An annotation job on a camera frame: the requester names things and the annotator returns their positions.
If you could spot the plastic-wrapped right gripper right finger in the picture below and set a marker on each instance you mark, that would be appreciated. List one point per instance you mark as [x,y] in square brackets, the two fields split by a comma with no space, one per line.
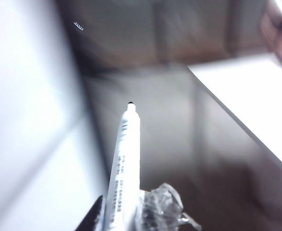
[153,216]

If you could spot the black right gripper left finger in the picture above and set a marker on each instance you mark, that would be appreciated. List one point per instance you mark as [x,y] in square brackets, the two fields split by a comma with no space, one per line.
[91,219]

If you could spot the white marker pen black ends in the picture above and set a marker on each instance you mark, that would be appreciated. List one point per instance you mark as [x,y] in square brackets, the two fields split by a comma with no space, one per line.
[126,156]

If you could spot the white table with white legs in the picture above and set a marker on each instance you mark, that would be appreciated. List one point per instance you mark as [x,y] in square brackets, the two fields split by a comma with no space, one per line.
[251,96]

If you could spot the white whiteboard with black frame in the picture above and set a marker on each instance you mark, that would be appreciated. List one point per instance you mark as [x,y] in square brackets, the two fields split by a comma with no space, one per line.
[23,96]

